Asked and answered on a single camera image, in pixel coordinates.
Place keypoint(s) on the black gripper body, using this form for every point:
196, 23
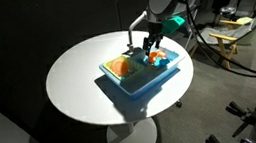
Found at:
155, 30

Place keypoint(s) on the grey toy faucet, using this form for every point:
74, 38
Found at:
131, 30

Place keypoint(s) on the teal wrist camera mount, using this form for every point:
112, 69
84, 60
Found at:
173, 24

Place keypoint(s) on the orange toy plate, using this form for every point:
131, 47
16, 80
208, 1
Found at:
119, 67

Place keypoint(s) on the blue toy mug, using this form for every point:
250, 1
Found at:
164, 63

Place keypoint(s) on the light blue toy sink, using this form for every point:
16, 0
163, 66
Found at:
143, 81

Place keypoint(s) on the round metal stool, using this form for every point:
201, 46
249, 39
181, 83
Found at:
227, 10

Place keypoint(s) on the wooden folding canvas chair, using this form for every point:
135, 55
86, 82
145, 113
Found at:
230, 32

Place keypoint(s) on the dark grey office chair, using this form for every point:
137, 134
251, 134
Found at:
191, 15

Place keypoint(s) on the pale green round object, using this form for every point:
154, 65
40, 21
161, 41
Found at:
244, 21

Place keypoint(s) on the orange toy mug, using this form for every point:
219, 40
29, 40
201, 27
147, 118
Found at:
153, 57

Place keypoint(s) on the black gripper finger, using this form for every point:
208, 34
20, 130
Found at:
147, 47
159, 42

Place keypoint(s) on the white table pedestal base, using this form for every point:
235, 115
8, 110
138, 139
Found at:
132, 140

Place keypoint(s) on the yellow toy dish rack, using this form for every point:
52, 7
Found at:
135, 65

